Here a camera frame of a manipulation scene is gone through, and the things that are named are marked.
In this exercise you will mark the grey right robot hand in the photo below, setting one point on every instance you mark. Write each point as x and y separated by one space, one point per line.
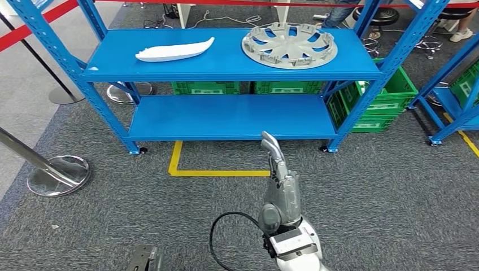
282 202

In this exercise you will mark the grey plastic wheel cover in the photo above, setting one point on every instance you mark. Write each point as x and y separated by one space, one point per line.
290 46

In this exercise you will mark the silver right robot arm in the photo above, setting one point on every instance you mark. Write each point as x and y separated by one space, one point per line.
312 263

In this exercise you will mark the blue metal shelf rack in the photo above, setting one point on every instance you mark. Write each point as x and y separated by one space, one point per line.
447 103
224 116

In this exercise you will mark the white curved plastic trim part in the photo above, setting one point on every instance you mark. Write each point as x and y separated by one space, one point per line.
174 52

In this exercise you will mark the green plastic crate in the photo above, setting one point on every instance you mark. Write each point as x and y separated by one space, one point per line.
466 86
206 88
368 123
288 88
393 89

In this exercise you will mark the chrome stanchion with black head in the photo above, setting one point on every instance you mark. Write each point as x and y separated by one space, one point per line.
144 89

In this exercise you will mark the chrome stanchion base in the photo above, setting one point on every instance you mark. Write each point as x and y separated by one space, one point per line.
436 98

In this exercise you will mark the white power strip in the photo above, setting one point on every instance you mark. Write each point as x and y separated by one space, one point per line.
322 16

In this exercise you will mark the person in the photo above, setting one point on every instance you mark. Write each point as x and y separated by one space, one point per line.
338 15
462 33

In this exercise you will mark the red barrier belt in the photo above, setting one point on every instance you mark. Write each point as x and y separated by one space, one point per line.
224 2
18 33

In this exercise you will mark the black round stool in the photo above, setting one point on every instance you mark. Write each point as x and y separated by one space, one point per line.
378 16
428 45

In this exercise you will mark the white desk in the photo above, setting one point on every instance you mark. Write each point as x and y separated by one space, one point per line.
185 15

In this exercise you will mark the chrome stanchion with round base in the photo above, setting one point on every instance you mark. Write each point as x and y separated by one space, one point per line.
60 179

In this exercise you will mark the black pole stanchion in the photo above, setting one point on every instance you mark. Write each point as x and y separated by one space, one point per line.
65 98

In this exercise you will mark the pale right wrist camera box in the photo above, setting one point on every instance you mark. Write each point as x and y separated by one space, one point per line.
292 243

